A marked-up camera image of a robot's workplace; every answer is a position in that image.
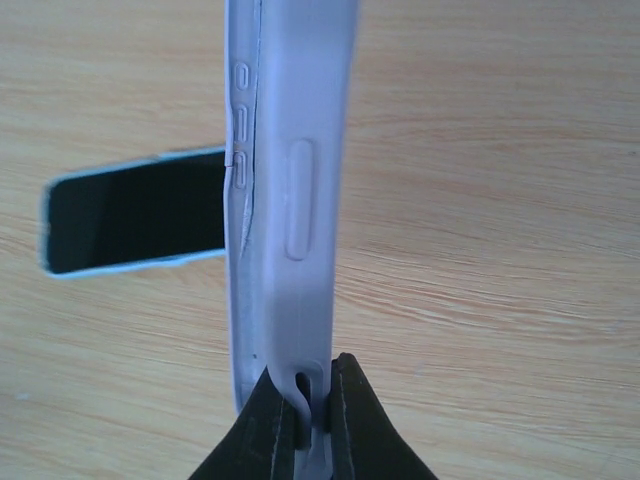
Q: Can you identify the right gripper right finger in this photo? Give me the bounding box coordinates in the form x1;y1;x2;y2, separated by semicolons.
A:
320;352;437;480

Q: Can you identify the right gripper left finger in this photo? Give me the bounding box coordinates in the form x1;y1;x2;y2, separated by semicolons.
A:
190;371;306;480

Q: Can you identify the phone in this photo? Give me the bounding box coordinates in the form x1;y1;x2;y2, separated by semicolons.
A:
39;146;226;278

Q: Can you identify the lilac phone case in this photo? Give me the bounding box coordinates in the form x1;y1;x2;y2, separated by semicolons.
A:
224;1;359;479

